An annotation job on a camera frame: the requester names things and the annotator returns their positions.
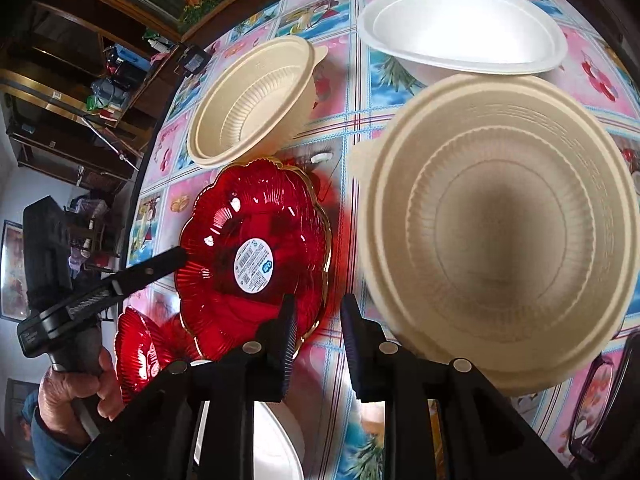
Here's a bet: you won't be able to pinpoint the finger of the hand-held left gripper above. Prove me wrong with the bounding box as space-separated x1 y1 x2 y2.
102 246 189 307

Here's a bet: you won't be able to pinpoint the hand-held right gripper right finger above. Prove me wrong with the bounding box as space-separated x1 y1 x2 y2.
340 292 576 480

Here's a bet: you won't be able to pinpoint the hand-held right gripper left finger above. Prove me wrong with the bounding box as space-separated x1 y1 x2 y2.
60 292 301 480

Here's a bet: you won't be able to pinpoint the large red glass plate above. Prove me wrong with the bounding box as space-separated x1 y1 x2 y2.
175 156 333 362

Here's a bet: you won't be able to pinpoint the small red glass plate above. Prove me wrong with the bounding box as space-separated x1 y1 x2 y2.
114 306 201 406

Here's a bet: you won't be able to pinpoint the white plate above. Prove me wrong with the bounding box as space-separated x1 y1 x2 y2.
192 359 306 480

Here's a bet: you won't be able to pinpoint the cream plastic bowl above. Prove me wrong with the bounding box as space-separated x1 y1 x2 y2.
347 74 640 397
186 36 329 170

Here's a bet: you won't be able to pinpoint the white foam bowl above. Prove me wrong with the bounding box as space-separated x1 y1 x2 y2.
356 0 568 86

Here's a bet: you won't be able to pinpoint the person's left forearm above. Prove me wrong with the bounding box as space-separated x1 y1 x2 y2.
20 390 93 478

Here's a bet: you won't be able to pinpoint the person's left hand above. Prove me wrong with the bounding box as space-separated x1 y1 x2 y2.
37 347 124 436

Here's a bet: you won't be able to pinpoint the wooden shelf cabinet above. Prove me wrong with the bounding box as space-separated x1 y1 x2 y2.
0 0 181 181

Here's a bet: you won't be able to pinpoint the blue water jug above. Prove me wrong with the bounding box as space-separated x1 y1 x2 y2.
92 79 126 106

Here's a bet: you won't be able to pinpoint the small black device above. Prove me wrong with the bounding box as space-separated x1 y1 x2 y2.
179 45 211 77

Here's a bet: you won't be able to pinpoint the wall poster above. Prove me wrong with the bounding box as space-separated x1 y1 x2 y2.
0 220 26 322

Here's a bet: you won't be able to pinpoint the purple frame eyeglasses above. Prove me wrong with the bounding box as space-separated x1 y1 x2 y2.
567 332 640 463

